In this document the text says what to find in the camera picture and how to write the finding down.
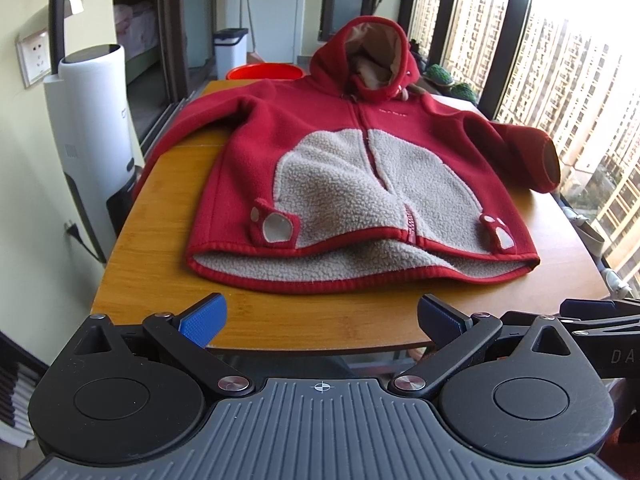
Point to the red bucket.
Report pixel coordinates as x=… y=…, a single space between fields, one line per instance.
x=260 y=71

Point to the striped black white object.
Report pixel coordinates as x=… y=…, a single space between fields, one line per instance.
x=17 y=400

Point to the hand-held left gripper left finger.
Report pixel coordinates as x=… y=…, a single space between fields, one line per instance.
x=205 y=322

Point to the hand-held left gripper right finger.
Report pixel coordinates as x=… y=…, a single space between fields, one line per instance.
x=440 y=322

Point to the black power plug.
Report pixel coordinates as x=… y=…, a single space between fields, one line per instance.
x=72 y=231

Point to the white wall hook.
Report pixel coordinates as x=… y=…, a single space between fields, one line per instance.
x=74 y=4

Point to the white tower appliance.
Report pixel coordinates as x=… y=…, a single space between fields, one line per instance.
x=90 y=125

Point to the black window frame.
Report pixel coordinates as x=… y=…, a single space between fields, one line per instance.
x=502 y=35

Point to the white wall socket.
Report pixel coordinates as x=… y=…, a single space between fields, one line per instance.
x=35 y=57

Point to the red fleece hooded jacket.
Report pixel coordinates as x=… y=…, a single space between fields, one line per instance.
x=350 y=180

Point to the black shoes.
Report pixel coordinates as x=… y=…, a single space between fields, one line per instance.
x=415 y=47

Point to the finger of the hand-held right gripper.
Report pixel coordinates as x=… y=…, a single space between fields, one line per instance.
x=587 y=307
x=600 y=326

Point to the white trash bin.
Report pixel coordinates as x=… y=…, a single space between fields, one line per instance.
x=230 y=47

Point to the bed with pink bedding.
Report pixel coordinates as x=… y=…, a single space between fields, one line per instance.
x=137 y=30

